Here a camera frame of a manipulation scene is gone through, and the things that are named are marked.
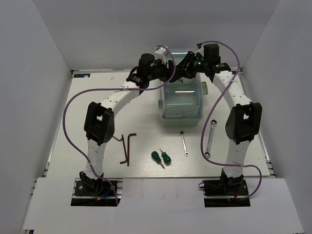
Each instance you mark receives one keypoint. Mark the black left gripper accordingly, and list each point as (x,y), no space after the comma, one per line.
(168,72)

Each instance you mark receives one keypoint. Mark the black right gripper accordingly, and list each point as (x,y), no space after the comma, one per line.
(186,72)

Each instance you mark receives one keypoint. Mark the green plastic toolbox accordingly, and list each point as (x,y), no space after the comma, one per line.
(181,114)

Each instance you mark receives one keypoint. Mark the large silver ratchet wrench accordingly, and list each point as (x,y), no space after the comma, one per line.
(213,125)

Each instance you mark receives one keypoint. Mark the large brown hex key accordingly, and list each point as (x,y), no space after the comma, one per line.
(128,147)

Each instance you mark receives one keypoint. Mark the thin brown hex key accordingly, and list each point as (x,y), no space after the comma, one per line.
(125,151)

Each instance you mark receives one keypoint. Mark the green stubby phillips screwdriver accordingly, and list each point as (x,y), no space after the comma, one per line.
(155,156)

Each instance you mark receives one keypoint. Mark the small silver ratchet wrench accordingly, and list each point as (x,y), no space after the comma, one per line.
(184,143)

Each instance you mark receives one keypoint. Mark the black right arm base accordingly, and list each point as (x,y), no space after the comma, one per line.
(225,192)

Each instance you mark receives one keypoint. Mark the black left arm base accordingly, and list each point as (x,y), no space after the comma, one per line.
(96,192)

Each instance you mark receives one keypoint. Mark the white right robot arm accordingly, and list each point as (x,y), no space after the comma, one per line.
(244,119)

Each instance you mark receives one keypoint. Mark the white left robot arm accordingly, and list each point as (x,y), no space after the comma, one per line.
(100,119)

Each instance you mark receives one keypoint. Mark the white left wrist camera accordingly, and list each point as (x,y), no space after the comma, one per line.
(161,53)

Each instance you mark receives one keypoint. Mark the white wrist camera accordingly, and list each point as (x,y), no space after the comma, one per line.
(200,52)
(161,53)

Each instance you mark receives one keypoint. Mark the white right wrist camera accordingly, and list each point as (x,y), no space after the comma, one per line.
(200,52)

